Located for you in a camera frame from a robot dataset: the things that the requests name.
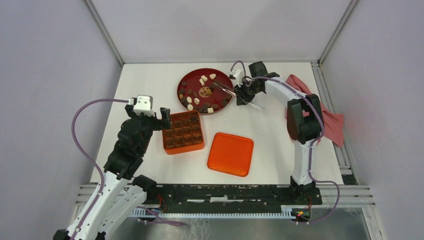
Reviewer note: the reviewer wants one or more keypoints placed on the round red tray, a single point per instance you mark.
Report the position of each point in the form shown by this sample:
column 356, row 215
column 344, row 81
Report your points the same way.
column 196, row 91

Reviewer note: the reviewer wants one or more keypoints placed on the orange chocolate box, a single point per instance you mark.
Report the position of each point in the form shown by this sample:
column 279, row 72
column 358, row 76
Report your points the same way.
column 185, row 135

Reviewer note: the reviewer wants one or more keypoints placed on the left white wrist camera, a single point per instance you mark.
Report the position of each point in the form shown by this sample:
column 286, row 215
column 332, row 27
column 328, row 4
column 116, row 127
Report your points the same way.
column 142, row 104

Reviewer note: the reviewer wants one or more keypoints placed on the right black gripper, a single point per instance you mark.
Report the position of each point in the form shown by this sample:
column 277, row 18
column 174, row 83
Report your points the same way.
column 240, row 92

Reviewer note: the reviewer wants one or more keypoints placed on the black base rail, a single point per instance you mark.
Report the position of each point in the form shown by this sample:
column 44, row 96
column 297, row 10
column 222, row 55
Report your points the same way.
column 228, row 199

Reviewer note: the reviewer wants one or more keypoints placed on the pink cloth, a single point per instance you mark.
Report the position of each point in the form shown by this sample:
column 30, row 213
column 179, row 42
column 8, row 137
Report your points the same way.
column 333, row 122

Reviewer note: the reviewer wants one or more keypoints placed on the orange box lid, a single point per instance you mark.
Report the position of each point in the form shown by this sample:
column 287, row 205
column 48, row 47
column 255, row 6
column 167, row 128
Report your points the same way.
column 230, row 154

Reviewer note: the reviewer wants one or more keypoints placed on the metal tongs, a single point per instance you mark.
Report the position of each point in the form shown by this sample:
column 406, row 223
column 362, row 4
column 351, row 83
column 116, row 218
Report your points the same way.
column 230, row 92

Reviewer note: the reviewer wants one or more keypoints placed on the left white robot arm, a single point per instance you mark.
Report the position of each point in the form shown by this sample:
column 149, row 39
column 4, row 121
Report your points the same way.
column 102, row 214

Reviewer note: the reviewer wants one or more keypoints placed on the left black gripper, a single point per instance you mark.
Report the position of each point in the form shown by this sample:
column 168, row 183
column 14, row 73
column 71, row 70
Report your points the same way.
column 160, row 124

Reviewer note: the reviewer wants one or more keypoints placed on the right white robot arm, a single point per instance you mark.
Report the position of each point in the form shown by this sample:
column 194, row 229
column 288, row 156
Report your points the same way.
column 305, row 123

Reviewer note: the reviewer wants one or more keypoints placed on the white oval chocolate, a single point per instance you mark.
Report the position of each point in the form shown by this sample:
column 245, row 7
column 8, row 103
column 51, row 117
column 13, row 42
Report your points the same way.
column 189, row 99

